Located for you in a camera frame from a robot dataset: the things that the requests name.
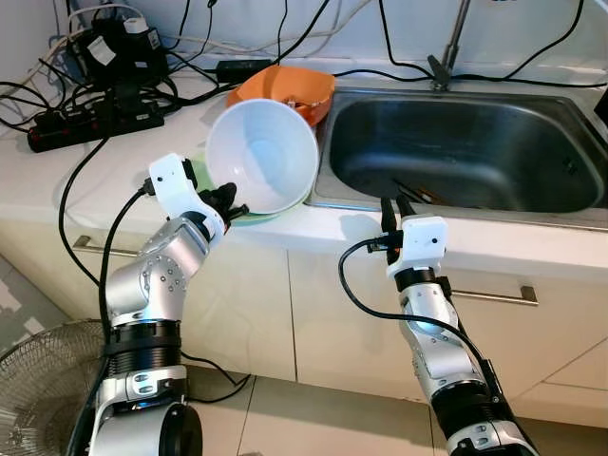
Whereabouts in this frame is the light green plate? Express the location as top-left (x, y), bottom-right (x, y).
top-left (185, 157), bottom-right (310, 227)

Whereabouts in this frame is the white bowl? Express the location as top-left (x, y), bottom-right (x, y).
top-left (204, 98), bottom-right (320, 216)

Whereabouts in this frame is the white kitchen base cabinet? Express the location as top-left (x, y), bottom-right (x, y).
top-left (0, 204), bottom-right (608, 433)

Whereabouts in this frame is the stainless steel sink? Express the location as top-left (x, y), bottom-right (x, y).
top-left (309, 87), bottom-right (608, 229)

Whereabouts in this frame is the orange plastic bowl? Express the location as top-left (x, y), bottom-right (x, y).
top-left (226, 65), bottom-right (336, 124)

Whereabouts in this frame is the small black adapter brick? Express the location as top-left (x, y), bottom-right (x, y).
top-left (217, 60), bottom-right (275, 80)

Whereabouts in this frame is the metal faucet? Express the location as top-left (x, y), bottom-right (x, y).
top-left (427, 0), bottom-right (473, 93)

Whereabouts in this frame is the black power strip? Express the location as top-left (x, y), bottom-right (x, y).
top-left (27, 100), bottom-right (165, 153)

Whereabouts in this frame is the black charger with labels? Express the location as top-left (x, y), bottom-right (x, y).
top-left (74, 21), bottom-right (170, 91)

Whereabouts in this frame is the grey floor fan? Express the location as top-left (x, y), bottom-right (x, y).
top-left (0, 318), bottom-right (110, 456)

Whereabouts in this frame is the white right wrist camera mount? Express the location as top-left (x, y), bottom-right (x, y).
top-left (385, 217), bottom-right (447, 278)

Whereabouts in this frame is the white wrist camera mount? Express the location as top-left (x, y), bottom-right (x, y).
top-left (385, 217), bottom-right (447, 278)
top-left (147, 154), bottom-right (226, 238)

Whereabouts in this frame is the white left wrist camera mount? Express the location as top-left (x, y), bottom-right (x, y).
top-left (147, 154), bottom-right (226, 238)

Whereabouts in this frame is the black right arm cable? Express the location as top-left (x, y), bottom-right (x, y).
top-left (337, 237), bottom-right (500, 390)

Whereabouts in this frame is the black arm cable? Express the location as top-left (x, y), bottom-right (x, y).
top-left (337, 237), bottom-right (500, 390)
top-left (95, 180), bottom-right (158, 329)

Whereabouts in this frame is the metal drawer handle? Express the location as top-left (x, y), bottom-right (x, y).
top-left (445, 285), bottom-right (540, 307)
top-left (71, 235), bottom-right (124, 257)

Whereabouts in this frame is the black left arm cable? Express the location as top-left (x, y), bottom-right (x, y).
top-left (95, 180), bottom-right (158, 329)

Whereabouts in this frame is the black hanging power cable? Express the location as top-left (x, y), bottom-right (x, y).
top-left (57, 138), bottom-right (129, 286)

